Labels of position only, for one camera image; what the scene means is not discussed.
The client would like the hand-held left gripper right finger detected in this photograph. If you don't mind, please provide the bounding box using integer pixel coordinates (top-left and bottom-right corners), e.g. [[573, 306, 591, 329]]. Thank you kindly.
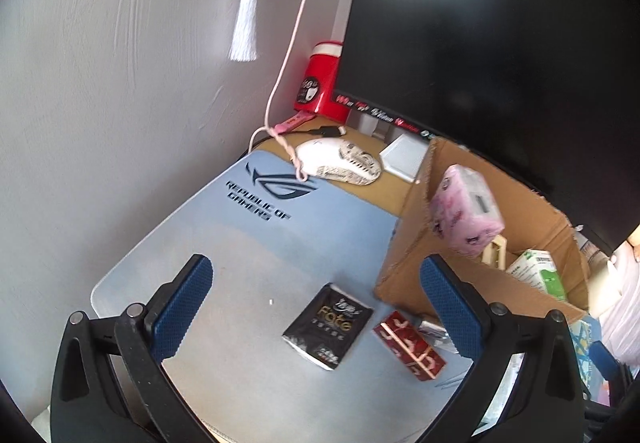
[[419, 254, 586, 443]]

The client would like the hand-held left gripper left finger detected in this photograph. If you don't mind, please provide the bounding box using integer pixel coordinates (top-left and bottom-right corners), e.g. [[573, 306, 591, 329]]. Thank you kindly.
[[50, 253, 214, 443]]

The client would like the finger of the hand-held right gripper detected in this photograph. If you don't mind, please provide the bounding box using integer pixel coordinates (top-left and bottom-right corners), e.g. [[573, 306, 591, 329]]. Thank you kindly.
[[590, 340, 632, 386]]

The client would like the small white box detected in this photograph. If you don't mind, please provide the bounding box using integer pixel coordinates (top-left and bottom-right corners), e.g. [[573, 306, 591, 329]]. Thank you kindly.
[[417, 320, 458, 354]]

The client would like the red patterned box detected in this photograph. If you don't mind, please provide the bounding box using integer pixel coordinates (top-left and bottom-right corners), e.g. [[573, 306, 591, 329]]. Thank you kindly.
[[372, 310, 447, 381]]

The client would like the beige plastic clip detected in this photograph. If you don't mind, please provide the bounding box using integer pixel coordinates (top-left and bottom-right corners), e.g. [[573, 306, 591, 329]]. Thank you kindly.
[[480, 233, 511, 271]]

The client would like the brown cardboard box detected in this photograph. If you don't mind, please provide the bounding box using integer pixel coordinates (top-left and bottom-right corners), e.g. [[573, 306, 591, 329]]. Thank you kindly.
[[374, 137, 591, 324]]

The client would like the green white medicine box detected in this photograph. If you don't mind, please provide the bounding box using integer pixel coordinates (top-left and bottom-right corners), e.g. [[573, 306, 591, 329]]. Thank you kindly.
[[505, 249, 568, 301]]

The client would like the pink tissue pack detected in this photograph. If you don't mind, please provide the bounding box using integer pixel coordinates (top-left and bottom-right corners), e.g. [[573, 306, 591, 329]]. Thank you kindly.
[[430, 164, 506, 259]]

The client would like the black foil packet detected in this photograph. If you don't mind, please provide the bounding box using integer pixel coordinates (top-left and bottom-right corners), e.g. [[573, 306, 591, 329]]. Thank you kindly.
[[281, 283, 375, 371]]

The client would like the yellow blue towel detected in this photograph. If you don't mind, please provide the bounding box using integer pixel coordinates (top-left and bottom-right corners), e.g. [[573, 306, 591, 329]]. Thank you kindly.
[[567, 315, 616, 404]]

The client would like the light blue mouse mat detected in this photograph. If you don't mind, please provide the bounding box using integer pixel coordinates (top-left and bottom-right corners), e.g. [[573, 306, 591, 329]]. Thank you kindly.
[[90, 148, 506, 443]]

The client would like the white speaker bar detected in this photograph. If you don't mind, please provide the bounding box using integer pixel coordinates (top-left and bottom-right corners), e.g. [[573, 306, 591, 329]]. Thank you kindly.
[[378, 133, 431, 184]]

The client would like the white patterned computer mouse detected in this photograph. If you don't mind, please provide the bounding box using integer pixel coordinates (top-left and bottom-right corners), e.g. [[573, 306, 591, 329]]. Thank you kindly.
[[295, 139, 383, 184]]

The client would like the black curved monitor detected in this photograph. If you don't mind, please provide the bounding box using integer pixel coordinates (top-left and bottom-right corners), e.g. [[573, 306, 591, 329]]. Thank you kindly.
[[332, 0, 640, 256]]

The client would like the red canister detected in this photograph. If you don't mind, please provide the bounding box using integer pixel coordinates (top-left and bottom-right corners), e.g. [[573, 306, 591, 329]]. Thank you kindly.
[[292, 40, 351, 121]]

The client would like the white tassel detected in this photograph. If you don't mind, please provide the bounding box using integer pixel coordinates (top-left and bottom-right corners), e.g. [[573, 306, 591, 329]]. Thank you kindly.
[[228, 0, 266, 62]]

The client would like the pink cable connector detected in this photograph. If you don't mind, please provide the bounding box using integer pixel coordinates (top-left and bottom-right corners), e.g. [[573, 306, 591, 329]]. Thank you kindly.
[[274, 113, 313, 134]]

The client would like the black cable connector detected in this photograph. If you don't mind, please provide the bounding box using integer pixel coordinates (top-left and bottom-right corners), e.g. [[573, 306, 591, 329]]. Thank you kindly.
[[300, 124, 347, 138]]

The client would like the pink headset cable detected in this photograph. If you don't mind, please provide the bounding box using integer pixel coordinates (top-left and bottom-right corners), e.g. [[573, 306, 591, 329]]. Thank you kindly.
[[248, 0, 311, 181]]

